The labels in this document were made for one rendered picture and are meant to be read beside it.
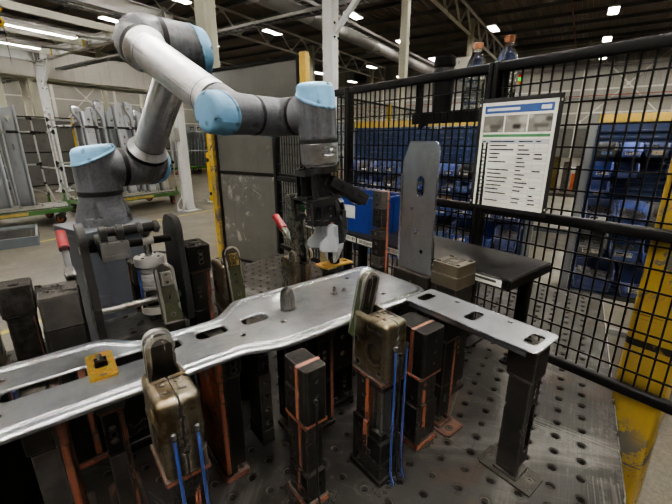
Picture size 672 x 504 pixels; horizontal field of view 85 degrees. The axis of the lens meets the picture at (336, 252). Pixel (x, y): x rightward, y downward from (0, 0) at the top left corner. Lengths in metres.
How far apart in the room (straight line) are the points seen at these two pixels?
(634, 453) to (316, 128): 1.12
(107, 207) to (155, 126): 0.28
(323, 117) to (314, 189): 0.14
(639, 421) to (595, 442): 0.21
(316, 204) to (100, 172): 0.73
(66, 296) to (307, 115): 0.55
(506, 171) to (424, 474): 0.80
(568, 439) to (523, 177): 0.65
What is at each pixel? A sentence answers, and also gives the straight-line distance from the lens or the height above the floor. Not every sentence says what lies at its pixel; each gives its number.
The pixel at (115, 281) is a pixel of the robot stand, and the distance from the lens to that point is 1.28.
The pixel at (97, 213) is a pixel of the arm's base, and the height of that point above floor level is 1.14.
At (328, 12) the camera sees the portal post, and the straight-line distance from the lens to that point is 5.66.
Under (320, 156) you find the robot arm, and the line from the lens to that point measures 0.73.
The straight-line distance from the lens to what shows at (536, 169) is 1.13.
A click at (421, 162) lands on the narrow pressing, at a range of 0.97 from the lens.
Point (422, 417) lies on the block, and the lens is 0.88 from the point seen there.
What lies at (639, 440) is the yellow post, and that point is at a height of 0.62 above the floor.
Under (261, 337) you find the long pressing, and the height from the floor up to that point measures 1.00.
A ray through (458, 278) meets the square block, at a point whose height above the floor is 1.03.
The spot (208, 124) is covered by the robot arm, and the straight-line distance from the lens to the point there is 0.71.
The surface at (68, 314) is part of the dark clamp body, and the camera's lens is 0.84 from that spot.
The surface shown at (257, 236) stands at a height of 0.44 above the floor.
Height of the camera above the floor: 1.34
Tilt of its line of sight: 17 degrees down
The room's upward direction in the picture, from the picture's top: straight up
